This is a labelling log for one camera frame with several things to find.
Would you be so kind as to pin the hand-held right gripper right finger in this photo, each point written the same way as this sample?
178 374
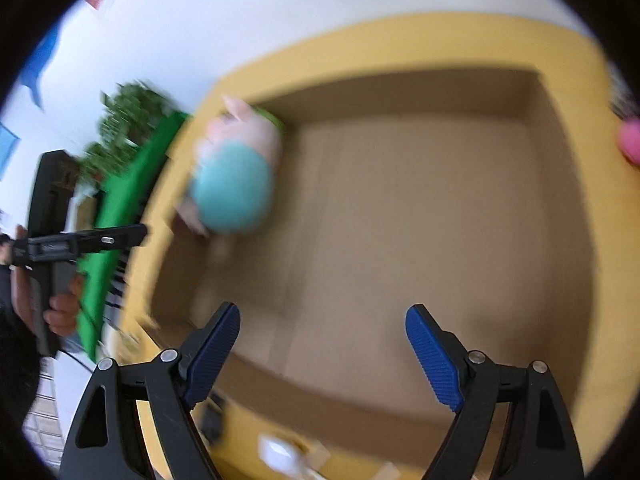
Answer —
432 355

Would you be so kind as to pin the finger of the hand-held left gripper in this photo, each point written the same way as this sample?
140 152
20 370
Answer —
115 237

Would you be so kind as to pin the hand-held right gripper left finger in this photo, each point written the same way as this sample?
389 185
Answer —
215 350

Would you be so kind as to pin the white earbuds case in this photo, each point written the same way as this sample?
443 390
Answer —
277 452

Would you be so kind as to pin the brown cardboard box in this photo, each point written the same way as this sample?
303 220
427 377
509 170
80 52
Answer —
400 235

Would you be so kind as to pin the pink pig plush toy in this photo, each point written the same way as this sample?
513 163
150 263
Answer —
235 195

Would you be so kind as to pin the person's left forearm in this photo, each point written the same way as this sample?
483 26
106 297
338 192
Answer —
17 360

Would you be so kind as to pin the person's left hand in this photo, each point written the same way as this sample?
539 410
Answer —
62 310

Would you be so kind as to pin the black monitor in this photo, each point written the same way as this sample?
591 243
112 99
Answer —
50 190

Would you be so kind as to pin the green potted plant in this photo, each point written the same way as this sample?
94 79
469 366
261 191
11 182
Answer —
125 120

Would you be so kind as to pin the pink rabbit plush toy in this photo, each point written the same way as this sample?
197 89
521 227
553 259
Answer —
631 140

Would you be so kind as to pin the blue wall poster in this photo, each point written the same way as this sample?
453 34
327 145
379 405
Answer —
40 65
7 152

